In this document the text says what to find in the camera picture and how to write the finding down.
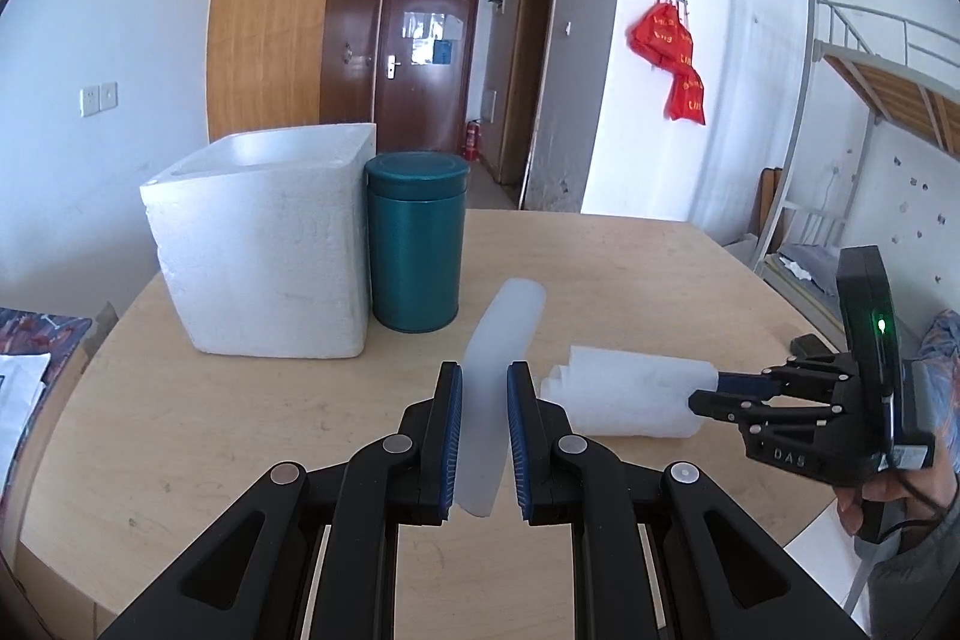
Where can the white paper sheets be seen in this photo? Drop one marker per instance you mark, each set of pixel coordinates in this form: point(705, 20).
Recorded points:
point(19, 407)

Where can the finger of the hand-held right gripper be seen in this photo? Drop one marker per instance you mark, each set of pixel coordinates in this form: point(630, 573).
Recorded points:
point(739, 383)
point(750, 411)

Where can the blue patterned cloth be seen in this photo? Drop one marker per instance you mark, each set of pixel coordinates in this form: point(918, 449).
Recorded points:
point(941, 370)

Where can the white double wall socket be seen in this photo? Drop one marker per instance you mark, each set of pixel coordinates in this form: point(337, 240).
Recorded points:
point(99, 98)

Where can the metal bunk bed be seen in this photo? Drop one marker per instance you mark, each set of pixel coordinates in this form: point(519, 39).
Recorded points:
point(900, 93)

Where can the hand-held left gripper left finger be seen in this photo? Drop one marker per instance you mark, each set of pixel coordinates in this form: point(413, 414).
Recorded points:
point(452, 430)

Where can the wooden wardrobe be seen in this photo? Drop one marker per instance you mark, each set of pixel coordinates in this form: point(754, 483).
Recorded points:
point(270, 10)

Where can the leaning wooden board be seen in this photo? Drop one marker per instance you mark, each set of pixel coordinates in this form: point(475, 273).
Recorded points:
point(771, 201)

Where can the red plastic bag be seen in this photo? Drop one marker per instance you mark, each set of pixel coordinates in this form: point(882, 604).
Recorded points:
point(688, 96)
point(660, 36)

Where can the translucent white foam strip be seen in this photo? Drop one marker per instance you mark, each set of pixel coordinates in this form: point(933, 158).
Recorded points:
point(495, 355)

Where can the brown entrance door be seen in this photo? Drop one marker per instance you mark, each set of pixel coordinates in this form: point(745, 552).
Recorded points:
point(420, 108)

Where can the white foam box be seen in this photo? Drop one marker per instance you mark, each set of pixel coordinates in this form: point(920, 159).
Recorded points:
point(262, 250)

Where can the person's right forearm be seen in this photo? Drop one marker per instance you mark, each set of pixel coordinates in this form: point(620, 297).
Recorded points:
point(922, 572)

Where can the person's right hand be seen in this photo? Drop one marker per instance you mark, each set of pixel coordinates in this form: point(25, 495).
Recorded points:
point(904, 486)

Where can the door notice papers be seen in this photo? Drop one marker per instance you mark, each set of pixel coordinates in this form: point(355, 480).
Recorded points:
point(427, 36)

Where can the white foam sheet roll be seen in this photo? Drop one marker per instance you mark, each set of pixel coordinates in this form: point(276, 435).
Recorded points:
point(630, 392)

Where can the teal round canister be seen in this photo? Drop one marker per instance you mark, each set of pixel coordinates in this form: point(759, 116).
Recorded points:
point(416, 250)

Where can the red fire extinguisher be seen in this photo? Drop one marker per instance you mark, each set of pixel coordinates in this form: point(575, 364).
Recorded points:
point(472, 141)

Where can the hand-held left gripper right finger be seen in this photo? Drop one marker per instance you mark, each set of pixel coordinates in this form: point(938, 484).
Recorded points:
point(517, 437)

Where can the wooden side door frame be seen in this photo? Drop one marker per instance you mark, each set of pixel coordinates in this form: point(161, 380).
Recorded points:
point(551, 78)

